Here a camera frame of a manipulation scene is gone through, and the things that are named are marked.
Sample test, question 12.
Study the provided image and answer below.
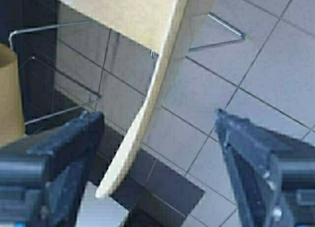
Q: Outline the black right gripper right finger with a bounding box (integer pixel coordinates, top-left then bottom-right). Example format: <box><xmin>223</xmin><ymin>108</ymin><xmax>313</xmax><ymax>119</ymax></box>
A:
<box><xmin>215</xmin><ymin>109</ymin><xmax>315</xmax><ymax>227</ymax></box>

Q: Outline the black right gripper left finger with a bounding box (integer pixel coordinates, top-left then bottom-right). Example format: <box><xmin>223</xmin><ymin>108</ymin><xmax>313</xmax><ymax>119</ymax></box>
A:
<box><xmin>0</xmin><ymin>112</ymin><xmax>104</xmax><ymax>227</ymax></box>

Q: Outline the plywood chair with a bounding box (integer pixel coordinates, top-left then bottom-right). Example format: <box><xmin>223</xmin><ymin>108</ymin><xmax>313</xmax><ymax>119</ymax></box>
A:
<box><xmin>0</xmin><ymin>44</ymin><xmax>25</xmax><ymax>146</ymax></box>
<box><xmin>8</xmin><ymin>0</ymin><xmax>246</xmax><ymax>199</ymax></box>

